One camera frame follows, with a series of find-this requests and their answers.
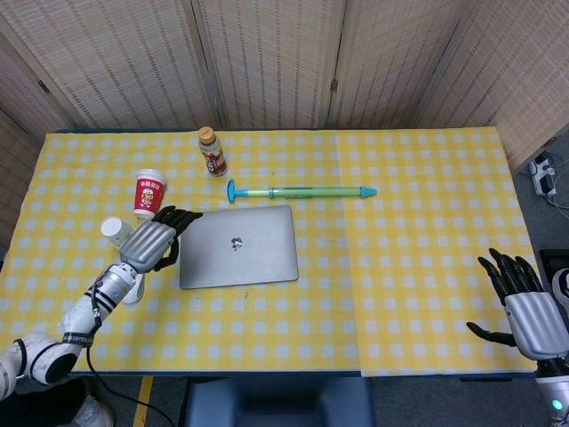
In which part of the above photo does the red paper cup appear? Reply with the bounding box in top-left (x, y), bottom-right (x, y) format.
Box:
top-left (133, 168), bottom-right (167, 220)

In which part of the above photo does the white sneaker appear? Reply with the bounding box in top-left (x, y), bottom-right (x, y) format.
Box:
top-left (73, 394), bottom-right (115, 427)

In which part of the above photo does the yellow checkered tablecloth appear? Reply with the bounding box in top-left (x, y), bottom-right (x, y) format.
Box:
top-left (336, 126), bottom-right (541, 378)
top-left (0, 128), bottom-right (364, 375)

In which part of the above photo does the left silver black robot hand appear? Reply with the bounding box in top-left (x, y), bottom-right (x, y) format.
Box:
top-left (117, 205), bottom-right (204, 274)

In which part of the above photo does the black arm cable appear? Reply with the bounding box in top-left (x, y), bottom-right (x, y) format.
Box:
top-left (84, 284), bottom-right (188, 422)

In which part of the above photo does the Costa coffee bottle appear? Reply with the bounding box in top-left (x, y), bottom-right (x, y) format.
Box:
top-left (197, 125), bottom-right (228, 178)

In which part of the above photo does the white power strip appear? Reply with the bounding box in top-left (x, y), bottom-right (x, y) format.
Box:
top-left (527, 153), bottom-right (561, 197)

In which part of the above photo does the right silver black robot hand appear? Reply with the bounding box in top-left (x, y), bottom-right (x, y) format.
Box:
top-left (465, 247), bottom-right (569, 362)

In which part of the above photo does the dark blue chair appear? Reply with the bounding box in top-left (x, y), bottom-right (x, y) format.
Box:
top-left (183, 377), bottom-right (375, 427)

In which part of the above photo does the grey laptop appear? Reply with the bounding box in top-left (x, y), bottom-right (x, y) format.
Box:
top-left (178, 204), bottom-right (300, 291)

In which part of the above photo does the woven folding screen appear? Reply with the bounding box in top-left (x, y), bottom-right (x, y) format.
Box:
top-left (0, 0), bottom-right (569, 170)

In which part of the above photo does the green blue toy water pump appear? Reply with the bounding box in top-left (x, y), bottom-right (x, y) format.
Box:
top-left (227, 179), bottom-right (379, 205)

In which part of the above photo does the white paper cup stack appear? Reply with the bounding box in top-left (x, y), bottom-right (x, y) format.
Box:
top-left (100, 216), bottom-right (137, 251)

